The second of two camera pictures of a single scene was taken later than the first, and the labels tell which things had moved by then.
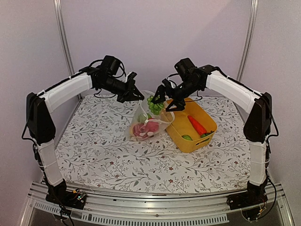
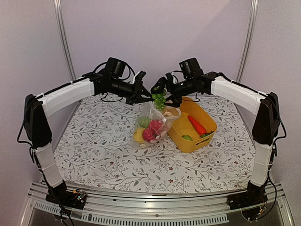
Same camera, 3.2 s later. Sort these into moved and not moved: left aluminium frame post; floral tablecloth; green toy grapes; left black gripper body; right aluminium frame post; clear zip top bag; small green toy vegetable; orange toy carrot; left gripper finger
Moved: green toy grapes; clear zip top bag; left gripper finger
Not moved: left aluminium frame post; small green toy vegetable; right aluminium frame post; orange toy carrot; floral tablecloth; left black gripper body
